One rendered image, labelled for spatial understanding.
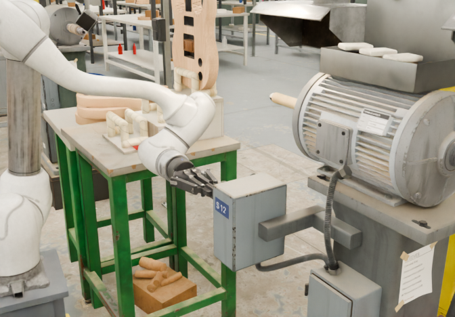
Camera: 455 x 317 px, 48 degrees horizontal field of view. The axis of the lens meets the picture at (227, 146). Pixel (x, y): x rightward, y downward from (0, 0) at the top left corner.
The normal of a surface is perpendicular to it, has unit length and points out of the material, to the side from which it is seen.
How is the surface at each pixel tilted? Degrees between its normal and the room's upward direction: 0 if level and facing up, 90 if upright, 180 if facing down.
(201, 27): 90
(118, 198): 90
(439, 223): 0
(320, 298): 90
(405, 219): 0
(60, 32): 94
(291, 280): 0
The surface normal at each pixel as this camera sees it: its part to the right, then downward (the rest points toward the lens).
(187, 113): 0.25, -0.01
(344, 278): 0.00, -0.95
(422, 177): 0.43, 0.35
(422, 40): -0.84, 0.18
